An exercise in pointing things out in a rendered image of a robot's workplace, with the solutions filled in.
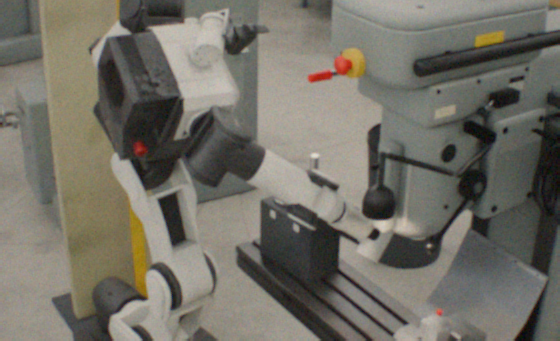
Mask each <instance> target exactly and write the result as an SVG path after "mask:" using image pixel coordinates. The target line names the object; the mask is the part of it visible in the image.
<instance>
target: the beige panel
mask: <svg viewBox="0 0 560 341"><path fill-rule="evenodd" d="M39 5H40V20H41V27H42V31H41V35H42V42H43V57H44V65H45V80H46V88H47V96H48V102H47V103H48V111H49V119H50V126H51V141H52V150H53V157H54V165H55V173H56V181H57V188H58V196H59V204H60V214H61V222H62V229H63V236H64V242H65V250H66V258H67V266H68V273H69V281H70V288H71V292H69V293H64V294H62V295H59V296H57V297H52V301H53V305H54V306H55V307H56V309H57V310H58V312H59V313H60V315H62V317H63V320H64V321H65V323H66V324H67V325H68V326H69V328H70V329H71V331H72V332H73V333H74V332H76V331H79V330H80V329H84V328H85V327H87V326H90V321H91V320H92V319H94V318H96V311H95V307H94V304H93V301H92V293H93V290H94V289H95V286H96V285H97V284H98V283H100V282H101V280H103V279H106V278H108V277H113V276H115V277H119V278H120V279H122V280H124V281H125V282H126V283H128V284H129V285H131V286H132V287H133V288H135V289H136V290H138V291H139V292H140V293H141V294H143V295H144V296H145V297H146V298H147V299H148V292H147V287H146V274H147V272H149V271H150V269H149V268H150V266H151V264H152V256H151V252H150V248H149V244H148V240H147V237H146V234H145V230H144V226H143V223H142V222H141V221H140V219H139V217H138V216H137V215H136V213H135V212H134V211H133V209H132V208H131V204H130V200H129V196H128V194H127V192H126V190H125V189H124V188H123V186H122V185H121V183H120V182H119V181H118V179H117V178H116V176H115V174H114V172H113V169H112V165H111V160H112V156H113V155H114V154H115V150H114V149H113V147H112V143H111V142H110V141H109V139H108V137H107V135H106V134H105V132H104V130H103V129H102V127H101V126H100V123H99V122H98V120H97V119H96V117H95V115H94V114H93V110H94V105H95V103H96V102H97V101H98V100H99V95H98V82H97V81H98V71H97V69H96V67H95V65H94V63H93V61H94V60H93V58H92V57H91V55H90V53H89V51H88V49H89V47H90V46H91V45H92V43H93V42H94V41H95V40H96V39H97V38H98V37H100V36H105V35H106V34H107V33H108V32H109V31H110V29H111V28H112V27H113V26H114V25H115V24H116V23H117V21H118V20H119V0H39ZM148 300H149V299H148Z"/></svg>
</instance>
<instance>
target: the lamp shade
mask: <svg viewBox="0 0 560 341"><path fill-rule="evenodd" d="M395 207H396V200H395V197H394V194H393V191H392V189H391V188H389V187H388V186H386V185H383V187H382V188H379V187H378V186H377V185H373V186H370V187H368V188H367V189H366V191H365V194H364V198H363V203H362V215H363V216H364V217H365V218H369V219H372V220H376V221H384V220H389V219H390V218H392V217H393V216H394V215H395Z"/></svg>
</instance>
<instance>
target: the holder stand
mask: <svg viewBox="0 0 560 341"><path fill-rule="evenodd" d="M340 239H341V236H340V235H338V234H337V232H336V230H334V231H331V230H329V229H327V227H325V229H324V230H322V229H320V228H318V227H317V228H316V229H314V230H312V229H309V228H308V227H307V226H306V225H301V224H300V223H299V222H297V221H295V220H293V219H291V217H289V215H288V213H287V210H286V206H285V204H284V203H283V202H282V201H279V200H278V199H277V198H275V197H273V196H269V197H267V198H264V199H262V200H260V254H263V255H265V256H266V257H268V258H269V259H271V260H272V261H273V262H274V263H276V264H277V265H279V266H280V267H282V268H285V269H287V270H288V271H289V272H290V273H292V274H293V275H295V276H296V277H298V278H299V279H302V280H304V281H305V282H306V283H308V284H310V283H312V282H314V281H316V280H318V279H320V278H323V277H325V276H327V275H329V274H331V273H333V272H335V271H337V270H338V268H339V257H340Z"/></svg>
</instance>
